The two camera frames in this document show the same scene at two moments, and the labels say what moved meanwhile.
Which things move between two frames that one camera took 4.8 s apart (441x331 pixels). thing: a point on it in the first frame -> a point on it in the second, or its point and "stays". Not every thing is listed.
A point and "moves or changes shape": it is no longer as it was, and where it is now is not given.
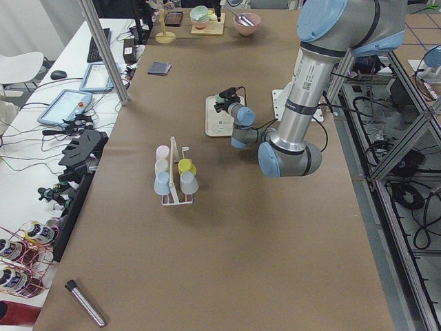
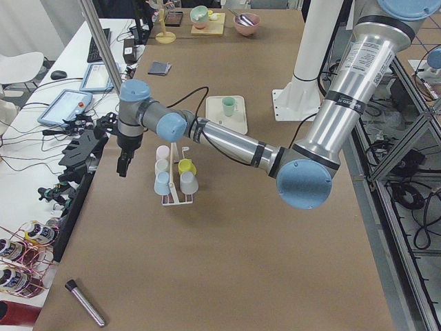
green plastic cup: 218,98 moves or changes shape
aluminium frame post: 95,25 stays
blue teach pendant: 65,105 stays
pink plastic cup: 162,152 stays
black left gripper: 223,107 -> 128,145
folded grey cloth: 159,68 stays
